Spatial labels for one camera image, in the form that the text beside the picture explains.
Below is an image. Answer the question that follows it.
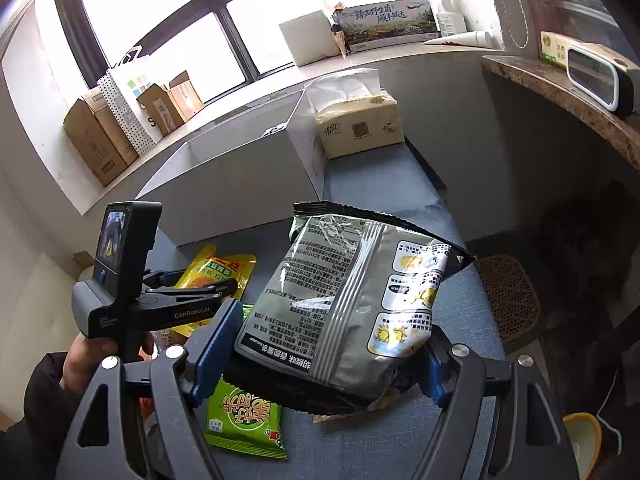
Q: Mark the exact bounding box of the tissue pack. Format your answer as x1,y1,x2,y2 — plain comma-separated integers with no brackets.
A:
302,67,406,160

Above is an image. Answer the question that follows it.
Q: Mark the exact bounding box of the white tube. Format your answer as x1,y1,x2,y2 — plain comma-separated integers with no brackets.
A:
424,30,493,50

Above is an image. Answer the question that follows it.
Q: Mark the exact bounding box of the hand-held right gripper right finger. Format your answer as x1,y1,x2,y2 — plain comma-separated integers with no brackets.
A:
422,327,581,480

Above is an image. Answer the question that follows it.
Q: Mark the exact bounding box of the person's left forearm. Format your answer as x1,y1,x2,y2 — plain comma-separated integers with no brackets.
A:
0,352,101,480

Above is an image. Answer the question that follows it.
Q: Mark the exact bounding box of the small labelled cardboard box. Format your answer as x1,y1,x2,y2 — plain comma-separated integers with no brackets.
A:
136,83,187,137

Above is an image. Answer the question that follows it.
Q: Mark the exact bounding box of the person's left hand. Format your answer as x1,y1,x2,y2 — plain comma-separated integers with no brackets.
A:
60,334,121,403

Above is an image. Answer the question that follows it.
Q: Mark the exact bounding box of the yellow snack packet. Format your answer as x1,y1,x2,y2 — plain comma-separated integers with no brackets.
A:
172,243,257,338

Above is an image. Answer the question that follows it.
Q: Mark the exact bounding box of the white storage box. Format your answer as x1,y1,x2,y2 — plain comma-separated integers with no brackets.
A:
135,89,326,248

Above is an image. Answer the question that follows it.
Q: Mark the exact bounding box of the yellow-rimmed bowl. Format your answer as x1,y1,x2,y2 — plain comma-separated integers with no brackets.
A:
562,412,603,480

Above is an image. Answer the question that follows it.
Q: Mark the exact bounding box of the green-white carton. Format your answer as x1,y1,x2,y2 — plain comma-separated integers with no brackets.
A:
540,31,581,71

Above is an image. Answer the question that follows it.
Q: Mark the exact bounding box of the large cardboard box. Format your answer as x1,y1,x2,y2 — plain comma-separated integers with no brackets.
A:
63,87,140,187

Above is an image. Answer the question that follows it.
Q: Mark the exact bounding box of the white bead cord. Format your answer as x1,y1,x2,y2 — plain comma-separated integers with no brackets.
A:
505,0,533,51

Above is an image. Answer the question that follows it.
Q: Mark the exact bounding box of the long green snack packet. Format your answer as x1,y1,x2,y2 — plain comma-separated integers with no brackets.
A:
205,377,288,461

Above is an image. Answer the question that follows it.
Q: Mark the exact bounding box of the printed landscape gift box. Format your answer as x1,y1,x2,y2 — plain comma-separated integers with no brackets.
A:
332,0,441,54

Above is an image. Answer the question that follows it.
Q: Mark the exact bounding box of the brown wooden holder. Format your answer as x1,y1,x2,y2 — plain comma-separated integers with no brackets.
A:
330,20,348,57

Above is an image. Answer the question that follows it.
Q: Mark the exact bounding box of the marble shelf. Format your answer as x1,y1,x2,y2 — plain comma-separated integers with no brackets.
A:
481,55,640,168

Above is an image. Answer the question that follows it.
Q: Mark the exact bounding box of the small plain cardboard box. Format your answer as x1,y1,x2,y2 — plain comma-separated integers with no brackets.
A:
168,71,205,121

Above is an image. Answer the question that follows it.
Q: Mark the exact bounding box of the grey striped chip bag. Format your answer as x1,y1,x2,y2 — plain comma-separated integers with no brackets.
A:
235,201,476,423

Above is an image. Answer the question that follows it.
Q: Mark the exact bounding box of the black window frame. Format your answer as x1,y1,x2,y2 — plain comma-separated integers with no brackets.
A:
52,0,416,91

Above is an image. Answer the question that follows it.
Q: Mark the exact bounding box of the blue tablecloth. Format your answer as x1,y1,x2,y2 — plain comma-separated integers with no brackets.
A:
145,137,506,480

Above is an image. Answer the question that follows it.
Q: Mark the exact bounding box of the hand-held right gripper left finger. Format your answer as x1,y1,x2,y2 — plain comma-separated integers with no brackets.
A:
55,297,246,480

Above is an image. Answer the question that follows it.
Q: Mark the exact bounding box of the dark fluffy cloth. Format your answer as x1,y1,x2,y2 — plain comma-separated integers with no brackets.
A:
537,180,640,341

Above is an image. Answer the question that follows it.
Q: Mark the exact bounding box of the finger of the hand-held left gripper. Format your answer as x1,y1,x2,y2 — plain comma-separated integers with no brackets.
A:
142,268,240,297

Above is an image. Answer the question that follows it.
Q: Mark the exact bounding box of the polka dot paper bag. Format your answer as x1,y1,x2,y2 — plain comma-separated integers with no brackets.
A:
96,46,161,156

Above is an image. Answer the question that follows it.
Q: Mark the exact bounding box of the white-framed clock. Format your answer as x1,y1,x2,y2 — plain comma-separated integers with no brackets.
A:
566,44,640,113

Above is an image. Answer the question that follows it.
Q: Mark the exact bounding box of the brown cardboard scratch mat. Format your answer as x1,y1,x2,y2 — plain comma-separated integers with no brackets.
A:
475,254,542,345

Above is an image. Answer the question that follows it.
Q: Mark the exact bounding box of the marble windowsill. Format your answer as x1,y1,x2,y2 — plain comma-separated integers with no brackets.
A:
65,42,501,216

